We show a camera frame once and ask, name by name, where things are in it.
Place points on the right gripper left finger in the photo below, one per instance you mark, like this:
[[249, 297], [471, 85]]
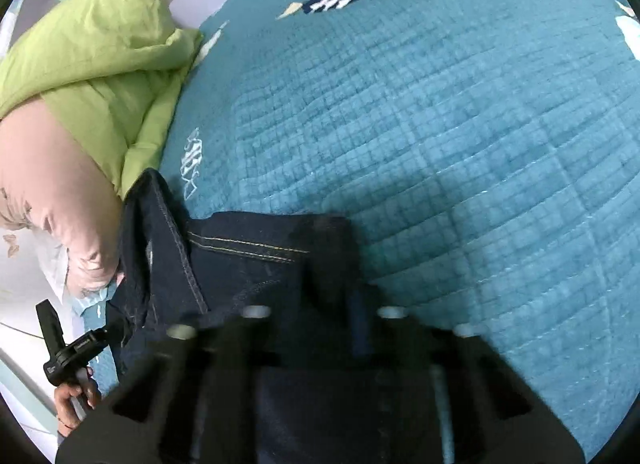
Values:
[[192, 399]]

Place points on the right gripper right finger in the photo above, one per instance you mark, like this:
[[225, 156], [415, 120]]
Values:
[[442, 397]]

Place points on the dark denim jacket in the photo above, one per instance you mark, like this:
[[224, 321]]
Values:
[[311, 395]]

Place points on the white pillow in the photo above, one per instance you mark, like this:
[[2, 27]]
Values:
[[32, 264]]

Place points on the pink quilt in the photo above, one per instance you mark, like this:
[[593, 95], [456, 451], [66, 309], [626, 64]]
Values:
[[49, 183]]

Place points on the teal quilted bedspread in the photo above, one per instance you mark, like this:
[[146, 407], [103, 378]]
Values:
[[487, 152]]

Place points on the green quilt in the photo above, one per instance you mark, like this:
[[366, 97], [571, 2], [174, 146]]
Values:
[[111, 72]]

